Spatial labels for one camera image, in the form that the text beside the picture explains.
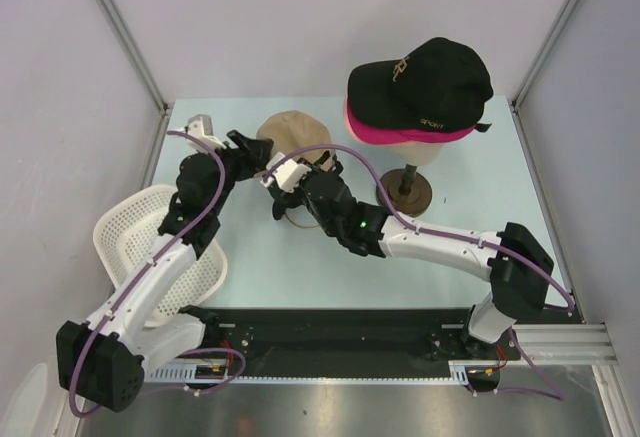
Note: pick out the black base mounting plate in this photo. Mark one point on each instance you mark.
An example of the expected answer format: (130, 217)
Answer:
(397, 335)

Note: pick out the beige cap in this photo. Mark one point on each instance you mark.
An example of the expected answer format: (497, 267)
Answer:
(293, 130)

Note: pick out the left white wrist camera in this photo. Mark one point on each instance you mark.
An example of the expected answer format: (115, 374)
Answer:
(199, 133)

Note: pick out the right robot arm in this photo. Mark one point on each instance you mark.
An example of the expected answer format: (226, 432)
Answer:
(512, 261)

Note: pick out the magenta mesh cap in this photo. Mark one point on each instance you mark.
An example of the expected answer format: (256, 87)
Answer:
(433, 137)

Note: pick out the white slotted cable duct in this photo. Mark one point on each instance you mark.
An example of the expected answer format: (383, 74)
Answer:
(197, 372)

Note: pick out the gold wire hat stand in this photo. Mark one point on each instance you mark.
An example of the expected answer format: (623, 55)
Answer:
(299, 225)

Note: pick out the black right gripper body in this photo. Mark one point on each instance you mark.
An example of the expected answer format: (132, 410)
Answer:
(313, 171)

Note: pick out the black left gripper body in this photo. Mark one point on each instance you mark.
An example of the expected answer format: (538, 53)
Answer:
(236, 167)

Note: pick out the wooden mannequin head stand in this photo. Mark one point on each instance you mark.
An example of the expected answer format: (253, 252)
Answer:
(408, 190)

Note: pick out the black cap with gold lettering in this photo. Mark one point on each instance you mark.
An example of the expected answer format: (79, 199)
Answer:
(279, 210)

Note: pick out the left aluminium frame post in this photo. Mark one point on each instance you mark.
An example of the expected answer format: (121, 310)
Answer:
(132, 52)

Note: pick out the green brim black cap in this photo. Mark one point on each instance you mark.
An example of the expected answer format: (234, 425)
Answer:
(287, 200)

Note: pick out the aluminium frame post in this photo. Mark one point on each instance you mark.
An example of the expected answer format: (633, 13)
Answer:
(132, 52)
(557, 29)

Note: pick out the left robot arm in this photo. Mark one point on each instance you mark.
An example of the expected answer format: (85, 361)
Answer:
(103, 360)

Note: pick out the white plastic basket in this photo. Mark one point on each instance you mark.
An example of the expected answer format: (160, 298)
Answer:
(123, 236)

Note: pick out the right aluminium frame post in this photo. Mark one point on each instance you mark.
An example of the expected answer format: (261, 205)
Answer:
(557, 29)

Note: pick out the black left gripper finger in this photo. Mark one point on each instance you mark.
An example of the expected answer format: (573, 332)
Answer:
(242, 142)
(259, 151)

